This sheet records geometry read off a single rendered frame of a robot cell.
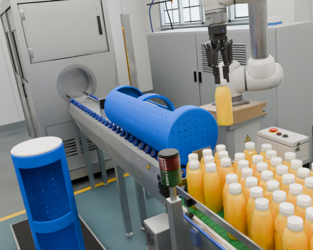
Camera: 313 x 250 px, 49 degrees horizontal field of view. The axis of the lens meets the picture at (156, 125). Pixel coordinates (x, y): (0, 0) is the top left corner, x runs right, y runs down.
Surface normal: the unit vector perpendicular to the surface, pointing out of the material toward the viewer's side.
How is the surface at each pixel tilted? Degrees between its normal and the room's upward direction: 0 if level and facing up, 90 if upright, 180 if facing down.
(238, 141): 90
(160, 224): 0
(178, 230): 90
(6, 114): 90
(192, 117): 90
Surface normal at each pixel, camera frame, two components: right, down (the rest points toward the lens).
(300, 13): 0.51, 0.20
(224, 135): -0.85, 0.25
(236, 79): -0.22, 0.20
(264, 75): -0.14, 0.47
